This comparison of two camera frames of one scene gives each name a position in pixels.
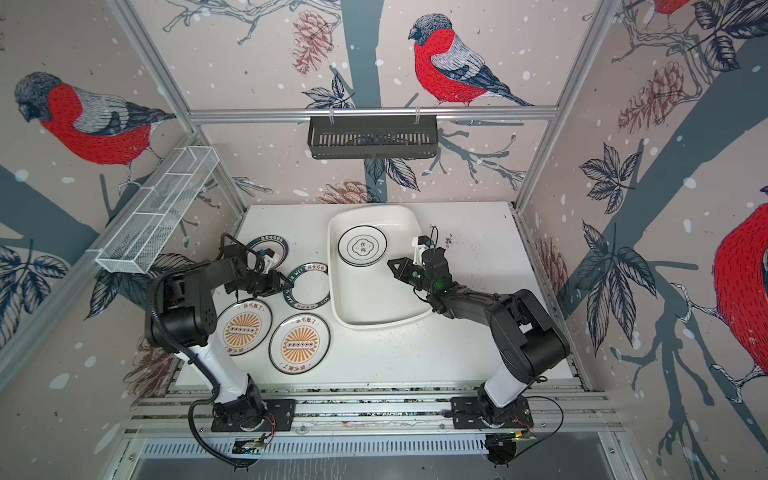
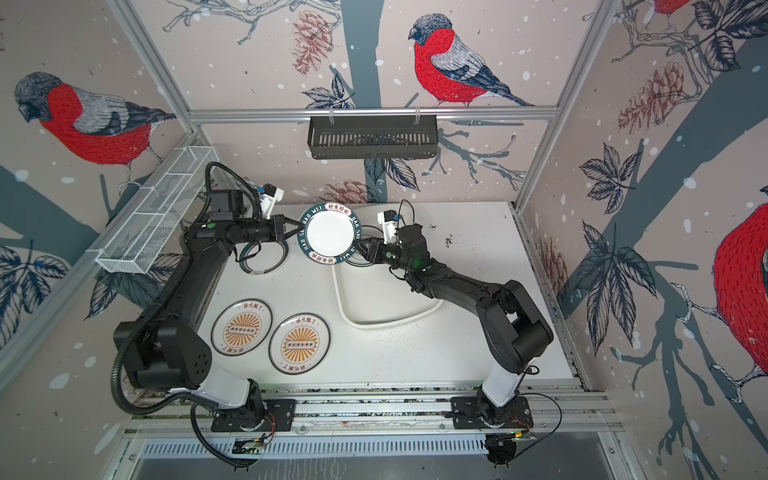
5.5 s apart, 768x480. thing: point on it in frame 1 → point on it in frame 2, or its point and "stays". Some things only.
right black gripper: (406, 270) → (378, 242)
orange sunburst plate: (299, 343) stays
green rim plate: (288, 287) → (329, 233)
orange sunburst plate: (244, 326) stays
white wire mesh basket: (154, 217) stays
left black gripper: (273, 283) → (278, 227)
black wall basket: (381, 137) stays
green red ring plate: (275, 247) stays
